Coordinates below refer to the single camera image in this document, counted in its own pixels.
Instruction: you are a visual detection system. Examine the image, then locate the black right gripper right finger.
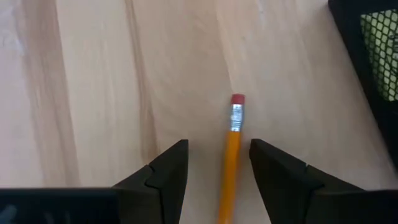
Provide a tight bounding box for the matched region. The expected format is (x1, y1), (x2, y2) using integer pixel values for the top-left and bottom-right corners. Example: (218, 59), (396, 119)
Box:
(249, 138), (364, 224)

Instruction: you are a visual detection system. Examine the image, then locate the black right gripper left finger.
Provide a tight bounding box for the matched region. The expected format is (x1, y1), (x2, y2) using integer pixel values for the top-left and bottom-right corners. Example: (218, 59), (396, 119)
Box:
(111, 139), (190, 224)

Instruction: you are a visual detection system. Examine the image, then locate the yellow pencil pink eraser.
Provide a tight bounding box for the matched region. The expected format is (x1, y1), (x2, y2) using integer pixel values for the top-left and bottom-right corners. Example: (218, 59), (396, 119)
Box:
(216, 93), (246, 224)

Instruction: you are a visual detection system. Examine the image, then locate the yellow-green June Gold eraser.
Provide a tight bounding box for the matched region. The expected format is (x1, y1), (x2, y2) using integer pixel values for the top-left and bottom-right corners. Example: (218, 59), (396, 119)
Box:
(360, 9), (398, 102)

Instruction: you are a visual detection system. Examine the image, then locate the black mesh desk organizer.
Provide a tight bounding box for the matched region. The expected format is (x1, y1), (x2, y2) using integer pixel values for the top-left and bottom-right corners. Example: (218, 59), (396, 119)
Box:
(327, 0), (398, 170)

